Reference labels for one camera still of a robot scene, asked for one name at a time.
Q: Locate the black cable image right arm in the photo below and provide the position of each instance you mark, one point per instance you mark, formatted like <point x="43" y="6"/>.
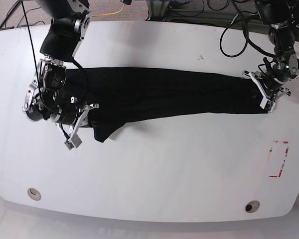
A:
<point x="235" y="38"/>

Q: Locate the right table cable grommet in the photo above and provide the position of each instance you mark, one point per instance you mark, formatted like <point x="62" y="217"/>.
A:
<point x="252" y="206"/>

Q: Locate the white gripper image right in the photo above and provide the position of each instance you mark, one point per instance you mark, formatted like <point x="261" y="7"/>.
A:
<point x="270" y="90"/>

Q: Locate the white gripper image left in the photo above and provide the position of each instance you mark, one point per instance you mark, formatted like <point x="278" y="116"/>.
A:
<point x="69" y="125"/>

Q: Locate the black t-shirt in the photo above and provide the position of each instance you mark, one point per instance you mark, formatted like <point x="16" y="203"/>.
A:
<point x="127" y="95"/>

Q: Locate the left table cable grommet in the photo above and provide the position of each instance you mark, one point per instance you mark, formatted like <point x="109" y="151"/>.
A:
<point x="34" y="194"/>

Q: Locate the table cable grommet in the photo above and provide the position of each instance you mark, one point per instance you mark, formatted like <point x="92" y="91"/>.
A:
<point x="252" y="206"/>
<point x="34" y="194"/>

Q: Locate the red tape rectangle marking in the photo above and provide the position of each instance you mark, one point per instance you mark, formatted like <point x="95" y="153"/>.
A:
<point x="277" y="158"/>

